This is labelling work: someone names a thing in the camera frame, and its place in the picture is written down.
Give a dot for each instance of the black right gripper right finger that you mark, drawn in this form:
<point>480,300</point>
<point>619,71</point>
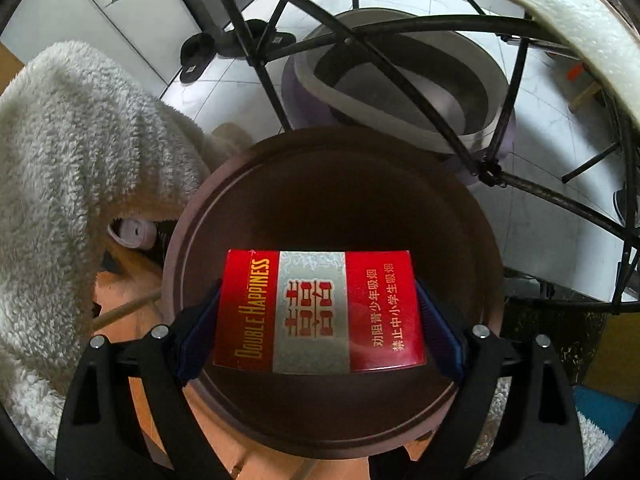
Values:
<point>513,415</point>

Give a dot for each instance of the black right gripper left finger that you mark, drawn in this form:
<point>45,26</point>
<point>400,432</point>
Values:
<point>100,436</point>

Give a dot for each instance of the red cigarette pack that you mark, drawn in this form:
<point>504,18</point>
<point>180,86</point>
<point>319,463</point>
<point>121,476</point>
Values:
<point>318,313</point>

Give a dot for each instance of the brown round trash bin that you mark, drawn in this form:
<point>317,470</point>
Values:
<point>335,191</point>

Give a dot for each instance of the white fleece robe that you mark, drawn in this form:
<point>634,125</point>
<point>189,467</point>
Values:
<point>82,144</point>

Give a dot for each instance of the purple grey basin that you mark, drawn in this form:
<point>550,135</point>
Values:
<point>336,86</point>

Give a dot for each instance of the black slipper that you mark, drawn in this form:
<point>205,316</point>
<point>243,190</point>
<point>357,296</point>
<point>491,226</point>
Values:
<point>228,43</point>
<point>195,55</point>

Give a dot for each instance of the black metal table frame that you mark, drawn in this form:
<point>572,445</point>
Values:
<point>558,184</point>

